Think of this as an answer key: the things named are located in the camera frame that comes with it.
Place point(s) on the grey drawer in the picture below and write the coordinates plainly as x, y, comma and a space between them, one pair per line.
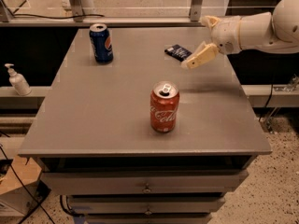
136, 183
149, 219
146, 204

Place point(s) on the top grey drawer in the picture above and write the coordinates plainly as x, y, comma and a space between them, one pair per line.
136, 183

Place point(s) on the blue Pepsi can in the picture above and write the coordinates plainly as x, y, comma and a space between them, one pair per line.
101, 43

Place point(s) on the grey drawer cabinet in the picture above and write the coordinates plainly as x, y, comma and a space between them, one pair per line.
96, 118

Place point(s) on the white pump dispenser bottle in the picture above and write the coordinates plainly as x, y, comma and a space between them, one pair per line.
17, 81

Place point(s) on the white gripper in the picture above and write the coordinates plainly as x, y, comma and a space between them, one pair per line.
226, 34

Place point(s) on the metal post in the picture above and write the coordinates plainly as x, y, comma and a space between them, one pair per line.
195, 10
77, 11

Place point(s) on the left metal post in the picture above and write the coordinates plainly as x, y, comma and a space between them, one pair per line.
77, 11

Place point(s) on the dark blue rxbar wrapper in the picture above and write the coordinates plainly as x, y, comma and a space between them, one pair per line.
178, 52

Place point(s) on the right metal post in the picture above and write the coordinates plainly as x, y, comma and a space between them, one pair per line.
195, 10

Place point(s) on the grey shelf rail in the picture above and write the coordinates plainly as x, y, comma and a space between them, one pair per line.
111, 22

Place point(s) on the red Coca-Cola can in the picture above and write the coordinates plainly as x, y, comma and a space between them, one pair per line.
164, 100

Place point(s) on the middle grey drawer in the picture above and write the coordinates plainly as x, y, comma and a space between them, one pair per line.
146, 204

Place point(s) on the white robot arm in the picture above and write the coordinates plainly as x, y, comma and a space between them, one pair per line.
274, 32

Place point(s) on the cardboard box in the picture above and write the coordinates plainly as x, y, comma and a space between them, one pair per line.
18, 187

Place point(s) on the bottom grey drawer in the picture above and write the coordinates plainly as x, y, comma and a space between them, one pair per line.
149, 219

